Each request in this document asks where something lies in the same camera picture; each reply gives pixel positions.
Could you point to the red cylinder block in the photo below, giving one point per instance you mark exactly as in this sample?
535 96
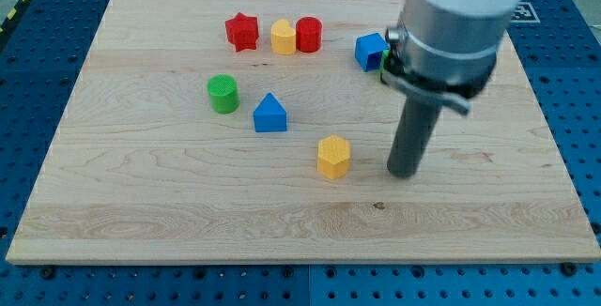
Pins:
308 34

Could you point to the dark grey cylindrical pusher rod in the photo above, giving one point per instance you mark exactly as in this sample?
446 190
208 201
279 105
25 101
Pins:
413 133

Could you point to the green cylinder block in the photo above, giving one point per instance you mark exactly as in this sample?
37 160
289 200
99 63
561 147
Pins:
223 93

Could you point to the light wooden board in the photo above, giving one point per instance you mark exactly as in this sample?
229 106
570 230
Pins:
142 171

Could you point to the red star block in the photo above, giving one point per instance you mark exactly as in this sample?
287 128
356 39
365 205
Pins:
242 31

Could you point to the yellow hexagon block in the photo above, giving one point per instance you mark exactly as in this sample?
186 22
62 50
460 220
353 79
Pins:
333 157

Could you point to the blue triangle block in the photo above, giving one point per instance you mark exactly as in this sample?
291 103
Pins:
270 115

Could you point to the yellow heart block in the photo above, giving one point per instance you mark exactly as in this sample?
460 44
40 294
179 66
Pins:
283 37

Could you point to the green block behind arm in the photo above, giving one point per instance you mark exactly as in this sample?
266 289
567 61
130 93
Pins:
383 58

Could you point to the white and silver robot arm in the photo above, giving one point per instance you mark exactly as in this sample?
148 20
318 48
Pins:
443 51

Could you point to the blue cube block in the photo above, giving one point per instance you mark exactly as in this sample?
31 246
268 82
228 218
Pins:
369 50

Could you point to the white fiducial marker tag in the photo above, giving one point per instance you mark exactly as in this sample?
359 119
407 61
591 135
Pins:
525 13

